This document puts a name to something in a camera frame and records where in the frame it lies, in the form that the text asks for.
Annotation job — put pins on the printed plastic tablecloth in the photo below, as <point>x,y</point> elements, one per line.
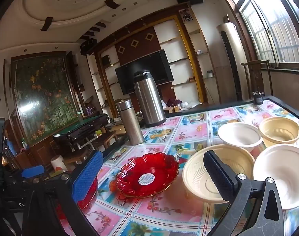
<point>188,132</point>

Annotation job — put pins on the steel thermos bottle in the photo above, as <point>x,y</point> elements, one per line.
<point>129,123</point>

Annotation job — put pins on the small black jar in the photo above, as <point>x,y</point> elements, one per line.
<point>258,98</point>

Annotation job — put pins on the red scalloped plate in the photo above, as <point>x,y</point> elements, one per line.
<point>152,167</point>
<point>86,201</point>

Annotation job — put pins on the large steel airpot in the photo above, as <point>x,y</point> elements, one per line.
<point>149,100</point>

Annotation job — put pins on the white plastic bag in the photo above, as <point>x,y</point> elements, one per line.
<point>191,104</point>

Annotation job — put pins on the dark wooden chair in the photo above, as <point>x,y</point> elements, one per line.
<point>256,75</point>

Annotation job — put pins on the small black shelf speaker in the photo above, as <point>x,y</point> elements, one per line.
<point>105,60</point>

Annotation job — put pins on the small cream ribbed bowl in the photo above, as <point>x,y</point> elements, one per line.
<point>279,132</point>

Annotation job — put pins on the large white bowl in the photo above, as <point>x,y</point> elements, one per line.
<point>287,172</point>

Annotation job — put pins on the barred window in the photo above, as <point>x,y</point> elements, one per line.
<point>275,29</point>

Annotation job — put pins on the black flat television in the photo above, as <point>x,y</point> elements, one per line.
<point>149,65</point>

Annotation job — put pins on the large cream ribbed bowl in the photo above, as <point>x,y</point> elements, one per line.
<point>196,177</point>

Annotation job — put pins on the wooden wall shelf unit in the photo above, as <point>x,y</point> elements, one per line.
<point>176,41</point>

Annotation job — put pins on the small tin jar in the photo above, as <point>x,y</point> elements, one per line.
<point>209,74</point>

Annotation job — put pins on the purple flowers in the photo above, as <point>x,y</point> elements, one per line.
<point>174,102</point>

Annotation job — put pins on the low wooden table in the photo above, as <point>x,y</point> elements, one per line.
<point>118,130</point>

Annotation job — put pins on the blue plastic object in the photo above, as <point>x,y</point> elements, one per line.
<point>10,145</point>

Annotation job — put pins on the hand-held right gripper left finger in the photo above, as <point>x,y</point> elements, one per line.
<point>88,177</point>

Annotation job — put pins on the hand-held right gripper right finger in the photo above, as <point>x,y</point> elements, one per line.
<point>219,179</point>

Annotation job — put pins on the green mahjong table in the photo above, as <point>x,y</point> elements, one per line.
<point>85,125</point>

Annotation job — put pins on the white standing air conditioner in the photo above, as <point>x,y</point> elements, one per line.
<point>230,54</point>

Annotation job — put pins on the large flower painting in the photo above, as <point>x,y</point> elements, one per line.
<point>41,95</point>

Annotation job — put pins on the wooden stool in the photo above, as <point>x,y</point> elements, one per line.
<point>75,154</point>
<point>102,137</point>

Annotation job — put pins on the white bucket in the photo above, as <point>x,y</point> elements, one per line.
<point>57,162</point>

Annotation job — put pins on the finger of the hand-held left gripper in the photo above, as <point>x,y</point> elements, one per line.
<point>32,171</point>

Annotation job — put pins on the small white bowl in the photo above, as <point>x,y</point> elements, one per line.
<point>238,135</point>

